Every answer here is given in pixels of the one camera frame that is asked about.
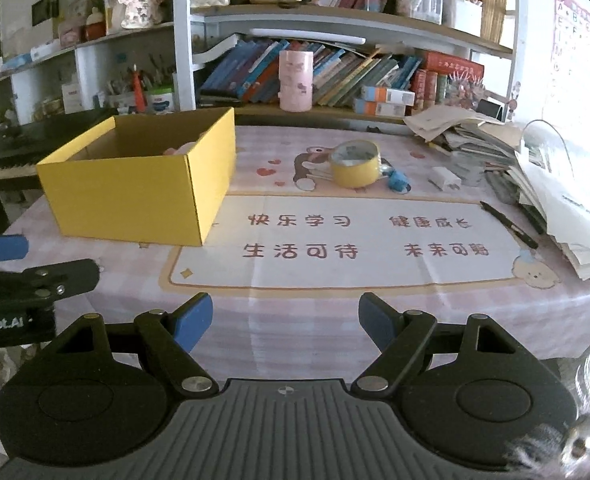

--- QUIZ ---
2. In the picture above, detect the white side shelf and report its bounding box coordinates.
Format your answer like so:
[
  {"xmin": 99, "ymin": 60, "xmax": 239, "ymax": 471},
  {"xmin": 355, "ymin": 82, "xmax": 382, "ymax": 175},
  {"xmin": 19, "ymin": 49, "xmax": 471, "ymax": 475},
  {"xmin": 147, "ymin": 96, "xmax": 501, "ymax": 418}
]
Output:
[{"xmin": 0, "ymin": 22, "xmax": 176, "ymax": 136}]

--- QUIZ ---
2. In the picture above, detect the stack of yellow workbooks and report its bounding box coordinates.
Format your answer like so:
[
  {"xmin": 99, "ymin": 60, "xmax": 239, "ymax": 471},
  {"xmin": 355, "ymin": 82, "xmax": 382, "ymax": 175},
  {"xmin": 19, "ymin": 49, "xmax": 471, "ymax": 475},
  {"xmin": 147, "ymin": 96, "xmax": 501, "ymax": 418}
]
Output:
[{"xmin": 482, "ymin": 0, "xmax": 510, "ymax": 43}]

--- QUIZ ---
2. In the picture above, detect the long row of leaning books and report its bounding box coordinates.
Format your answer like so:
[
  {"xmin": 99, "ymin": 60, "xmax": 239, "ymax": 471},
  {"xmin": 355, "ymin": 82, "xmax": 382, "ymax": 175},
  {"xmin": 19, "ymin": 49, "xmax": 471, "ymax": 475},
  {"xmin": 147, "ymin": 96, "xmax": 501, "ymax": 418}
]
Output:
[{"xmin": 200, "ymin": 37, "xmax": 423, "ymax": 107}]

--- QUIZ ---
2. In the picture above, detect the pink checked cloth desktop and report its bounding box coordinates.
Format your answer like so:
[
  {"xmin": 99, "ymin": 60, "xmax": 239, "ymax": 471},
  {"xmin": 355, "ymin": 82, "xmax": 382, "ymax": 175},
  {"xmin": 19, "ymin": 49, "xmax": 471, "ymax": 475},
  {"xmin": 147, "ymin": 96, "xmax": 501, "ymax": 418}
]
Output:
[{"xmin": 2, "ymin": 125, "xmax": 590, "ymax": 368}]

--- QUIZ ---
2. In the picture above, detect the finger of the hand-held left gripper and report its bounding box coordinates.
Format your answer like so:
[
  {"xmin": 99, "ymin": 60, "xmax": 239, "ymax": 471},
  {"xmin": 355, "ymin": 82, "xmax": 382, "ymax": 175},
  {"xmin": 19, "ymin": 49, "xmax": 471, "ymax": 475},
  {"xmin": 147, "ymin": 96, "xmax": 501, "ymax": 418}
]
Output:
[
  {"xmin": 0, "ymin": 235, "xmax": 30, "ymax": 264},
  {"xmin": 0, "ymin": 259, "xmax": 100, "ymax": 307}
]

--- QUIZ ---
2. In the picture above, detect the pen holder with pens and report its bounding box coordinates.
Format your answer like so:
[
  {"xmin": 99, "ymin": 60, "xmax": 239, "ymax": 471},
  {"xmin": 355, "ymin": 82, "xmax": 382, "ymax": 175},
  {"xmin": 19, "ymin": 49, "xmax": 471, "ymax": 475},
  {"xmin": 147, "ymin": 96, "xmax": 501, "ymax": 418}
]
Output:
[{"xmin": 102, "ymin": 52, "xmax": 148, "ymax": 113}]

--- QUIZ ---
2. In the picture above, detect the white charger plug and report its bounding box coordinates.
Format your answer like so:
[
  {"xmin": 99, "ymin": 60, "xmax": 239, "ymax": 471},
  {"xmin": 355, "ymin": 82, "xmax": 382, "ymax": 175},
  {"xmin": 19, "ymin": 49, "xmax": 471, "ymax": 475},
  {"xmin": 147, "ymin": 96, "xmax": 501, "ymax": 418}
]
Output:
[{"xmin": 429, "ymin": 166, "xmax": 462, "ymax": 192}]

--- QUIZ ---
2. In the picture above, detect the thick red dictionary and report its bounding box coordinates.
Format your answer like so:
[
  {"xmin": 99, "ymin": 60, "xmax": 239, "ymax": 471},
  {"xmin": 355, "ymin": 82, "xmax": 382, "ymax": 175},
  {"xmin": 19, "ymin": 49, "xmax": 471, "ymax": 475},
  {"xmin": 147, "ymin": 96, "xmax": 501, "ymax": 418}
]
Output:
[{"xmin": 422, "ymin": 51, "xmax": 486, "ymax": 76}]

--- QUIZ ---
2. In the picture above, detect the clear marker holder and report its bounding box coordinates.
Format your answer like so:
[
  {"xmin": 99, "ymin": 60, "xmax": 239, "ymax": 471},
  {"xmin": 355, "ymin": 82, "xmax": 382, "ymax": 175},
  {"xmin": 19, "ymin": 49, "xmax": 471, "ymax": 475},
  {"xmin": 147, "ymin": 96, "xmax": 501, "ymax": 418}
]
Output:
[{"xmin": 405, "ymin": 0, "xmax": 446, "ymax": 23}]

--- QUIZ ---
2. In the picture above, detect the white bar desk lamp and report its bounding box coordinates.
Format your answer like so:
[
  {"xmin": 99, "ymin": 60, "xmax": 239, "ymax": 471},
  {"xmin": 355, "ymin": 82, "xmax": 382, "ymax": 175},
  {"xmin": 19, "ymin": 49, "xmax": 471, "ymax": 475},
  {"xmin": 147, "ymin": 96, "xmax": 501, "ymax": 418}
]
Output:
[{"xmin": 249, "ymin": 28, "xmax": 367, "ymax": 46}]

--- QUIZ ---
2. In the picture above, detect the alphabet wall poster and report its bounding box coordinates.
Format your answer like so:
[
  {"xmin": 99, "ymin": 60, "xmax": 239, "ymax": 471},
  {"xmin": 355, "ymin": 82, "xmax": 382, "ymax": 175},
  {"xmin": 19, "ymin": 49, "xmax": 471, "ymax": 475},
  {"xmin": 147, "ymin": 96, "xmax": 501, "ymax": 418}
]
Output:
[{"xmin": 552, "ymin": 0, "xmax": 590, "ymax": 126}]

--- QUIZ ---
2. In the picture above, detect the pink printed cup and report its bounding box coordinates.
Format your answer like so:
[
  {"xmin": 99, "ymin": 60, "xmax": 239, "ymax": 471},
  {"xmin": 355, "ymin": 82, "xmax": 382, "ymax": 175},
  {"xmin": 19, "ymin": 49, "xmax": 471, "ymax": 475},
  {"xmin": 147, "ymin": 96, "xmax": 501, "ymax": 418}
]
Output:
[{"xmin": 279, "ymin": 50, "xmax": 314, "ymax": 112}]

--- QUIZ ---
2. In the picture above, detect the yellow cardboard box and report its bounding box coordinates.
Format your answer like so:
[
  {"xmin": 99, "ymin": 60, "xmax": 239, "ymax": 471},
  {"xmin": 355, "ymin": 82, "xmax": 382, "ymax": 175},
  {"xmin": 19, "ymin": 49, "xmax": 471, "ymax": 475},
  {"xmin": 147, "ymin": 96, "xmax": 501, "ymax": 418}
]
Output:
[{"xmin": 36, "ymin": 106, "xmax": 237, "ymax": 247}]

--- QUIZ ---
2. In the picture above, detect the white pen container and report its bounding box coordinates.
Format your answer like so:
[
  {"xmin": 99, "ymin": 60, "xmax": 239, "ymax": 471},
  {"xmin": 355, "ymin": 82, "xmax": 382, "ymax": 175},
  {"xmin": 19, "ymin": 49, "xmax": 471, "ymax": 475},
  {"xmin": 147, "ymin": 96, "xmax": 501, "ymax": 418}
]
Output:
[{"xmin": 442, "ymin": 0, "xmax": 483, "ymax": 36}]

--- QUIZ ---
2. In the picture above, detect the pile of books and papers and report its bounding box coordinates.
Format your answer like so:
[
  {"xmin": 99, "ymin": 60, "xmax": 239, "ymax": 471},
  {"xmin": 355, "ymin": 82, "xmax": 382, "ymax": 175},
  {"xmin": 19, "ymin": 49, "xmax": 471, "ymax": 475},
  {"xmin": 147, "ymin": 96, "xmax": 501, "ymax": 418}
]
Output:
[{"xmin": 404, "ymin": 105, "xmax": 523, "ymax": 171}]

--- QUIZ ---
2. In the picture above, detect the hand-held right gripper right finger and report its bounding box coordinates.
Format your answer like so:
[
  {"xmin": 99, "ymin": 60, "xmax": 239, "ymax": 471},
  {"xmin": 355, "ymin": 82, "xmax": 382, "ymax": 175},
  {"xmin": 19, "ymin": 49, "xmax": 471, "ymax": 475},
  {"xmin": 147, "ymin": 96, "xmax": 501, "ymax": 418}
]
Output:
[{"xmin": 350, "ymin": 291, "xmax": 530, "ymax": 396}]

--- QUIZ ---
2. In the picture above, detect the white green jar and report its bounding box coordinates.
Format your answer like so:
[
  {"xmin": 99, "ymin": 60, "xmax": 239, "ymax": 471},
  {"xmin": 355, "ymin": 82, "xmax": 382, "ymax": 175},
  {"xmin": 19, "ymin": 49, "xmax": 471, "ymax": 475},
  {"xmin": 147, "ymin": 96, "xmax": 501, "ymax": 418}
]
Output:
[{"xmin": 147, "ymin": 87, "xmax": 176, "ymax": 113}]

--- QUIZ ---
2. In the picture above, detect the black phone stand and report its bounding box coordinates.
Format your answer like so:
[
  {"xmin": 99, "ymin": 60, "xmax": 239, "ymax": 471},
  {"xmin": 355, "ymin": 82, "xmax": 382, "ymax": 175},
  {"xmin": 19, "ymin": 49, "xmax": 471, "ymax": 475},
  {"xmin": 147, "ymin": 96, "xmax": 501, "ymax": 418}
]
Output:
[{"xmin": 476, "ymin": 99, "xmax": 506, "ymax": 122}]

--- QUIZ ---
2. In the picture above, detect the yellow tape roll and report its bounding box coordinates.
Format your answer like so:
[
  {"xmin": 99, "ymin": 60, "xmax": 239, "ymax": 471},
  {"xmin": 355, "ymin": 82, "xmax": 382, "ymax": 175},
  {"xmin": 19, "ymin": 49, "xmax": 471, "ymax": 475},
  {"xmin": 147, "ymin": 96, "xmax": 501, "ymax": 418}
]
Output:
[{"xmin": 330, "ymin": 140, "xmax": 382, "ymax": 189}]

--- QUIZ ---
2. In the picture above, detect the red white small figure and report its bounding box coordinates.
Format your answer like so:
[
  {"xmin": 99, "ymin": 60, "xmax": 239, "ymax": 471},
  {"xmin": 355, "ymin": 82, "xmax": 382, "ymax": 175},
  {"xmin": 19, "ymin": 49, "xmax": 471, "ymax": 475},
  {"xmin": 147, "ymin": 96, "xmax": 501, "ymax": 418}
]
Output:
[{"xmin": 84, "ymin": 9, "xmax": 106, "ymax": 41}]

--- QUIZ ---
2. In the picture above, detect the white cable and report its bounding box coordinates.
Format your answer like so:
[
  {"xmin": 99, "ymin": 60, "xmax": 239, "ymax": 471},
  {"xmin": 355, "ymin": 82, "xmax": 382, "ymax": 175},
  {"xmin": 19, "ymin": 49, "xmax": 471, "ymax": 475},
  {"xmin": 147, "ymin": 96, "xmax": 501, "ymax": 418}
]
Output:
[{"xmin": 522, "ymin": 119, "xmax": 572, "ymax": 161}]

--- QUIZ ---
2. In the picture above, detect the small blue toy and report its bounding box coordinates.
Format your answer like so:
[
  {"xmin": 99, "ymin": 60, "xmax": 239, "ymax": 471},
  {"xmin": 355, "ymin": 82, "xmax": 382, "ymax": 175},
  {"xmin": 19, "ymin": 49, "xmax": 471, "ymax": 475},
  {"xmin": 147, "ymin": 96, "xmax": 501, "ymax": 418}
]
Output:
[{"xmin": 387, "ymin": 170, "xmax": 410, "ymax": 195}]

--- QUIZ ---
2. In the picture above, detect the grey tape roll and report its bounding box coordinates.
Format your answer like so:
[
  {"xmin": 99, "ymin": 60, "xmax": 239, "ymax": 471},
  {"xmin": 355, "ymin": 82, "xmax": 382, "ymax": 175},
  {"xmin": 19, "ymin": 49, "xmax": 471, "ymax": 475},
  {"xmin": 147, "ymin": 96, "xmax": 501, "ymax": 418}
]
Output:
[{"xmin": 450, "ymin": 152, "xmax": 486, "ymax": 186}]

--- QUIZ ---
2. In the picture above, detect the stack of white papers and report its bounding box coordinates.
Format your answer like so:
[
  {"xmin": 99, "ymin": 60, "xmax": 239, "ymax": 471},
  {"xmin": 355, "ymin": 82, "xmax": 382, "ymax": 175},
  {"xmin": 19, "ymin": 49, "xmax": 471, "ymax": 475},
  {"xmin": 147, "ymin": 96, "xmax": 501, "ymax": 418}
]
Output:
[{"xmin": 507, "ymin": 125, "xmax": 590, "ymax": 283}]

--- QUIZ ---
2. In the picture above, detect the black piano keyboard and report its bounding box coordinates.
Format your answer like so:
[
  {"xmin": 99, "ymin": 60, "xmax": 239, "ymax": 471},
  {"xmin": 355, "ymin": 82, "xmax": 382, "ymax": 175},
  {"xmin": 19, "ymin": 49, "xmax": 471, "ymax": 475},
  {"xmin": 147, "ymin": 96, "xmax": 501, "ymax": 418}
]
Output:
[{"xmin": 0, "ymin": 107, "xmax": 118, "ymax": 196}]

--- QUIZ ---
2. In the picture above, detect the black pen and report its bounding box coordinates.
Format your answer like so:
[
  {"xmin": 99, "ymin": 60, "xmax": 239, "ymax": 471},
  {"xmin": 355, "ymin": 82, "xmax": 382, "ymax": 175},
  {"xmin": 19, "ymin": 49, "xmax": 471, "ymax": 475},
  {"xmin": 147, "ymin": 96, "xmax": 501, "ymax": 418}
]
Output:
[{"xmin": 480, "ymin": 201, "xmax": 540, "ymax": 250}]

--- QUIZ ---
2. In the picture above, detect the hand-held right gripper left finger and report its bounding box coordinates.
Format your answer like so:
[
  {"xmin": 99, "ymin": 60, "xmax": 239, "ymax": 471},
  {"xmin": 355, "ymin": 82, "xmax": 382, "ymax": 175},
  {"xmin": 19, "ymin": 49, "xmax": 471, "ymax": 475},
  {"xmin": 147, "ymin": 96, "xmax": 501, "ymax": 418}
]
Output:
[{"xmin": 50, "ymin": 292, "xmax": 220, "ymax": 396}]

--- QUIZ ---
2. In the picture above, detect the colourful spiky pen holder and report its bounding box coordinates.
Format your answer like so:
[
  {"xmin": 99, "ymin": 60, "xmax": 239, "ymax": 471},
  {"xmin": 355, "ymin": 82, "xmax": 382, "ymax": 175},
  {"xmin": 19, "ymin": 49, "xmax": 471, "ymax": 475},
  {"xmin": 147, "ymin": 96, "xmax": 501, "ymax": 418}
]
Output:
[{"xmin": 447, "ymin": 72, "xmax": 486, "ymax": 110}]

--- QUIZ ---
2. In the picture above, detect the white desk bookshelf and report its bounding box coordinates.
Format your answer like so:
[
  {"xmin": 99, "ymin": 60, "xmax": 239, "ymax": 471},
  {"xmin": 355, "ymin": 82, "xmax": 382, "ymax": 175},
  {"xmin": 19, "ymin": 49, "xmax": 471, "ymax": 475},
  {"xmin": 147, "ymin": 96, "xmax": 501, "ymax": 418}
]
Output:
[{"xmin": 172, "ymin": 0, "xmax": 526, "ymax": 126}]

